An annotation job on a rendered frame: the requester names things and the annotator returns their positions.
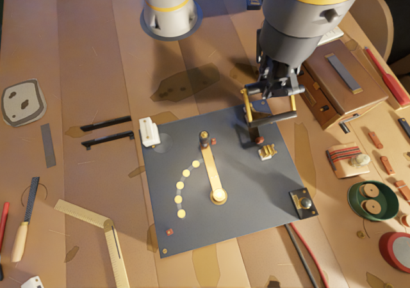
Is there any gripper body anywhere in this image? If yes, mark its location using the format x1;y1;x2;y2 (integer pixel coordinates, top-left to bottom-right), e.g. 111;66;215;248
258;20;325;72

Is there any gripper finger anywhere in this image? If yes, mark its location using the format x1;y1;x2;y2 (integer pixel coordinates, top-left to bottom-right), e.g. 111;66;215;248
243;54;279;100
277;64;306;97

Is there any orange fuse link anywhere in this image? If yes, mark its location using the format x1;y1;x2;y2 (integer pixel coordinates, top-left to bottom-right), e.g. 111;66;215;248
394;179;410;201
379;156;394;176
368;131;384;149

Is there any brass fuse base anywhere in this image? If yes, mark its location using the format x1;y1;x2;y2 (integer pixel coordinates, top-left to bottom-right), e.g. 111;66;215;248
258;143;277;161

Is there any grey slate controller panel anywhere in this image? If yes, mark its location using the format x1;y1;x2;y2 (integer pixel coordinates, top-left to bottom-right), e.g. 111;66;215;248
142;104;306;259

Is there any white porcelain fuse carrier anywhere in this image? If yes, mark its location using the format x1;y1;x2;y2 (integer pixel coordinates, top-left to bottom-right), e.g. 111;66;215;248
138;116;160;148

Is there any black plate with dome button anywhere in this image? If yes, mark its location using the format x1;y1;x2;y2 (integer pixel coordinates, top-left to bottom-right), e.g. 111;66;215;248
288;188;320;220

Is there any grey round foot plate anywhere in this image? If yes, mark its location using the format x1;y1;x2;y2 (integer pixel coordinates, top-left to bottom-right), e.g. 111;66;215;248
139;11;201;42

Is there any white paper pad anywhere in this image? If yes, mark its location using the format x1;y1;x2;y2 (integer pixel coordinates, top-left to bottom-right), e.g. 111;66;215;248
318;26;346;46

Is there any grey strip with brass ends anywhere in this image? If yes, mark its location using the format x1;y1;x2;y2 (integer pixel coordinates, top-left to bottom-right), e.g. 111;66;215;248
324;52;364;95

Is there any small blue box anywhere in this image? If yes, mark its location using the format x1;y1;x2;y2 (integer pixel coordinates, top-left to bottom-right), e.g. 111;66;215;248
245;0;265;12

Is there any brown wooden box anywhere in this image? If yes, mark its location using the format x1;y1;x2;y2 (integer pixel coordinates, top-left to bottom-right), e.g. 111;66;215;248
302;39;390;131

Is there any folded striped cloth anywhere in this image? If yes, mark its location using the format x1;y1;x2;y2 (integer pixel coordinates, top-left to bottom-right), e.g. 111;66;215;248
325;141;372;180

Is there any round wooden chair back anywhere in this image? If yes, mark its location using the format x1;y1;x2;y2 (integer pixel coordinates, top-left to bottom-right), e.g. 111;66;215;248
348;0;395;62

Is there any red flat tool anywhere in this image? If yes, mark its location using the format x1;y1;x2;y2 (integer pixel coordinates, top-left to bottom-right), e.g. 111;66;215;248
364;45;410;107

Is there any pale round knob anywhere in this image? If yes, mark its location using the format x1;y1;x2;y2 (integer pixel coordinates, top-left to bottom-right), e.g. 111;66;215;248
348;153;372;168

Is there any wooden disc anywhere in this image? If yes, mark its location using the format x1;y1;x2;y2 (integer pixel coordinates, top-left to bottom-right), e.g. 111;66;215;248
361;198;382;215
358;182;380;200

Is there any green bowl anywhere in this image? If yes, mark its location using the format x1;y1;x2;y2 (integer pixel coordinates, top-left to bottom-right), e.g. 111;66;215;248
347;180;400;222

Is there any black flat bar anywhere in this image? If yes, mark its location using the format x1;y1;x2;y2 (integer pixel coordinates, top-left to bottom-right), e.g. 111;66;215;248
79;115;133;132
81;130;135;151

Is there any red round tin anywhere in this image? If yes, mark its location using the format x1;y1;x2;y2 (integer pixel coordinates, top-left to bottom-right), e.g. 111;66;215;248
378;231;410;274

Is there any brass folding square rule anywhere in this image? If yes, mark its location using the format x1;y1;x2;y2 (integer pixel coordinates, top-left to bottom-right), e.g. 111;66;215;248
53;198;131;288

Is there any grey abrasive strip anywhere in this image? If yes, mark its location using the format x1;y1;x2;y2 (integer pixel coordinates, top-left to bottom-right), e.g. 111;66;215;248
40;123;57;169

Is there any grey stone slab piece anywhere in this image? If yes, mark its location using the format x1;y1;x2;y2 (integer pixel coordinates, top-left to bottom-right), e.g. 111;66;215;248
1;78;48;128

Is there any white block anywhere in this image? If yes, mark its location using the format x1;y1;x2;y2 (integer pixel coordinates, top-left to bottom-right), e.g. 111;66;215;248
20;275;44;288

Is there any brass isolator with black handle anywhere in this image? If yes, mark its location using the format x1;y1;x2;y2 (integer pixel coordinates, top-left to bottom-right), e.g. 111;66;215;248
240;88;299;139

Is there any grey metal crank handle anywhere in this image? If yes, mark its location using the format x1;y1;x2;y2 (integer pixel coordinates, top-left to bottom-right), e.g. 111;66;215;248
338;113;360;134

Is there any blue tool handle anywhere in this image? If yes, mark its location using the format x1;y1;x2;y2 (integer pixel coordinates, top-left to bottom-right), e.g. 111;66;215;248
397;117;410;139

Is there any black cable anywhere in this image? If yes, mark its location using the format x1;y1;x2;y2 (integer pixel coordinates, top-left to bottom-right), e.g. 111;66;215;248
284;223;318;288

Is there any red cable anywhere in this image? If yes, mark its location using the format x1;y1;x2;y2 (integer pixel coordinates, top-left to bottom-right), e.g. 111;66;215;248
290;222;329;288

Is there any file with wooden handle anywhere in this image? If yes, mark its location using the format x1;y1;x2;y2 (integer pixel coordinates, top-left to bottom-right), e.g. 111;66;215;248
10;176;41;264

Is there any red tool handle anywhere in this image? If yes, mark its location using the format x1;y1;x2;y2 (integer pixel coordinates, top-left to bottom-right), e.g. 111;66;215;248
0;201;10;253

